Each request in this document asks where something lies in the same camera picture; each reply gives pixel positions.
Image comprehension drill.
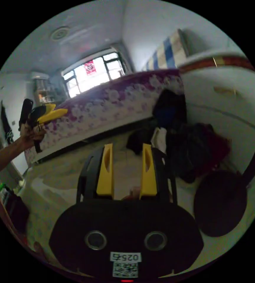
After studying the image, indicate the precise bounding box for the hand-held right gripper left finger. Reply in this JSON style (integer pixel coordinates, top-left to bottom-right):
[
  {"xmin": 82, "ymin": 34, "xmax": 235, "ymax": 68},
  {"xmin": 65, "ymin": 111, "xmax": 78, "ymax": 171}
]
[{"xmin": 96, "ymin": 143, "xmax": 115, "ymax": 197}]

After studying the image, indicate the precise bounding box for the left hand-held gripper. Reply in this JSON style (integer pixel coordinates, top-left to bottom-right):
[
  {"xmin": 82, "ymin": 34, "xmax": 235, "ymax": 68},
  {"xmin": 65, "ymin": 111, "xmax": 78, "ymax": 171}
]
[{"xmin": 28, "ymin": 104, "xmax": 68, "ymax": 154}]

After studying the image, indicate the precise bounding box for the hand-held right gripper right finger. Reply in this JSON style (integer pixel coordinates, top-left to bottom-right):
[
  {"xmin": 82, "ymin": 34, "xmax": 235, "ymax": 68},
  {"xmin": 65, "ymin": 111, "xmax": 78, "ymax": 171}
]
[{"xmin": 139, "ymin": 143, "xmax": 157, "ymax": 200}]

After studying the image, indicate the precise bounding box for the person's left forearm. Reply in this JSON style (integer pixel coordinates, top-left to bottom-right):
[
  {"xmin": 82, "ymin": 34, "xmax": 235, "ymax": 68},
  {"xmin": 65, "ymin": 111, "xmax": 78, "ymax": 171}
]
[{"xmin": 0, "ymin": 135, "xmax": 30, "ymax": 173}]

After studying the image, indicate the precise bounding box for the person's left hand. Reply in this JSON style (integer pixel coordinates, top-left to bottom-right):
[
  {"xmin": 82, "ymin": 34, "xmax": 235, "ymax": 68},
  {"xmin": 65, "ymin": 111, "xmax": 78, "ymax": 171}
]
[{"xmin": 20, "ymin": 124, "xmax": 46, "ymax": 147}]

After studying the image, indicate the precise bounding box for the shelf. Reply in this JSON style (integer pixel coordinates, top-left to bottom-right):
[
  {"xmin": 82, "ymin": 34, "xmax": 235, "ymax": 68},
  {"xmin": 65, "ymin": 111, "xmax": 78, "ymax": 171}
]
[{"xmin": 30, "ymin": 71, "xmax": 61, "ymax": 105}]

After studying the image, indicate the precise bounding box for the dark hanging garment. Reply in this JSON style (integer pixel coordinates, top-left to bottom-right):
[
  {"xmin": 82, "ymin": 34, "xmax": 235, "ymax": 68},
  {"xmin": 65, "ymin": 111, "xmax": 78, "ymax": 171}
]
[{"xmin": 0, "ymin": 100, "xmax": 14, "ymax": 144}]

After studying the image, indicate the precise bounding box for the bed with pale printed sheet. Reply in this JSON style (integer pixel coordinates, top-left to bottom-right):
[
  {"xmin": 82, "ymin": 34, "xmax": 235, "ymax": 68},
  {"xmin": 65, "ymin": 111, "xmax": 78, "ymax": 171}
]
[{"xmin": 22, "ymin": 52, "xmax": 255, "ymax": 274}]

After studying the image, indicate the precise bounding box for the pile of clothes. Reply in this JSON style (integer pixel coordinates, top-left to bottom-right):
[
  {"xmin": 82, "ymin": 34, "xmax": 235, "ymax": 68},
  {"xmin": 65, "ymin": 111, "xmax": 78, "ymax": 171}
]
[{"xmin": 126, "ymin": 88, "xmax": 231, "ymax": 184}]

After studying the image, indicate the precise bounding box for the window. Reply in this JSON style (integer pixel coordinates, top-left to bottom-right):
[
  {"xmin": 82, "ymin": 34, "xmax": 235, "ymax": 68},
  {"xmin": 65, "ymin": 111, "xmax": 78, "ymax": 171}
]
[{"xmin": 62, "ymin": 51, "xmax": 128, "ymax": 99}]

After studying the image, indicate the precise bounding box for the purple floral folded quilt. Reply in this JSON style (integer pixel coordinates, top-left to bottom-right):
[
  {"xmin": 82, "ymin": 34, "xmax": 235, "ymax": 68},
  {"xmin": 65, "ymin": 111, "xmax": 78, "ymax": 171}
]
[{"xmin": 25, "ymin": 68, "xmax": 185, "ymax": 164}]

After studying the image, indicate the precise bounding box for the dark round cushion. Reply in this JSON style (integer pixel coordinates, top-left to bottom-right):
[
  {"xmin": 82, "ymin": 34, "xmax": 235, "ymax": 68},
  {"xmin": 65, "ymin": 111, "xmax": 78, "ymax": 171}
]
[{"xmin": 193, "ymin": 170, "xmax": 248, "ymax": 237}]

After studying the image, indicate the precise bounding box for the round ceiling lamp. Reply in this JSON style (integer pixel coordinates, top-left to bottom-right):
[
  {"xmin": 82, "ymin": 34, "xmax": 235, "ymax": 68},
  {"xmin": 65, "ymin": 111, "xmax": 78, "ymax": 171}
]
[{"xmin": 50, "ymin": 26, "xmax": 71, "ymax": 41}]

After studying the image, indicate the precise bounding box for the blue beige striped board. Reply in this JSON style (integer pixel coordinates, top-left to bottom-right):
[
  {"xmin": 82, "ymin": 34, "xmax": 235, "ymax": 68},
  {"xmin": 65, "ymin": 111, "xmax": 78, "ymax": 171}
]
[{"xmin": 140, "ymin": 28, "xmax": 189, "ymax": 72}]

